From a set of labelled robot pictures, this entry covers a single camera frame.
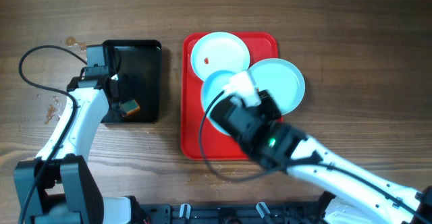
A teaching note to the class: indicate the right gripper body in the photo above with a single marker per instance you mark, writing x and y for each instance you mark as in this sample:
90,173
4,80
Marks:
262,112

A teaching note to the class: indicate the green orange sponge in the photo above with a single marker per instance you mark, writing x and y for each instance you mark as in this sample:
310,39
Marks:
129,108

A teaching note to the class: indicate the white plate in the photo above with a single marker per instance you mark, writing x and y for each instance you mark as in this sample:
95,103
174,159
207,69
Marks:
219,51
211,87
282,80

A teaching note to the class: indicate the white plate top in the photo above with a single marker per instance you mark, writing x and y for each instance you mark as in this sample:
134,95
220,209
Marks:
219,51

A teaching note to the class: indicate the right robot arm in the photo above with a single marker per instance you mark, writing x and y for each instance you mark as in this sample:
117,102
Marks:
277,146

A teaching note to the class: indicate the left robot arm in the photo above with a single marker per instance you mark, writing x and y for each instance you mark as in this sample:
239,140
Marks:
57,186

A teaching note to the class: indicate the black water tray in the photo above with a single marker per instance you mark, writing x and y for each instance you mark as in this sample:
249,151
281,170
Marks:
139,78

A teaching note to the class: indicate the red plastic tray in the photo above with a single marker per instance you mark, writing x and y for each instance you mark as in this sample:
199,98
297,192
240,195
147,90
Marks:
217,146

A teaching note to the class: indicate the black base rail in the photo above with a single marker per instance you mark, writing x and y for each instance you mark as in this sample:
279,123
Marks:
286,213

